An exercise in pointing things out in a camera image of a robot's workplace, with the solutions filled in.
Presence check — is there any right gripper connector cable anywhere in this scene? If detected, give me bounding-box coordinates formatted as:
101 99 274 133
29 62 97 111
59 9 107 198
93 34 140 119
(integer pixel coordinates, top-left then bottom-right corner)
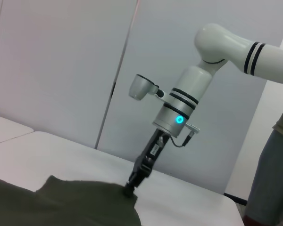
171 123 201 148

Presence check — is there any dark green printed T-shirt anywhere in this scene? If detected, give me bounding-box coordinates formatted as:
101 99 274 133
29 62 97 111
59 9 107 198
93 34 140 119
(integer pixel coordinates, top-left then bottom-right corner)
0 175 142 226

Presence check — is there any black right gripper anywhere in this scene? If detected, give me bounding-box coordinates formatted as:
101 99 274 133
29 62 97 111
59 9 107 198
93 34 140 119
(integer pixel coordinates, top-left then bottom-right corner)
122 128 171 198

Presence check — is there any person in grey shorts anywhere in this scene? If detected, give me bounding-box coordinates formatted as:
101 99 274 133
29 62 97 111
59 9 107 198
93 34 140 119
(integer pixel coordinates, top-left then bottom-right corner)
244 98 283 226

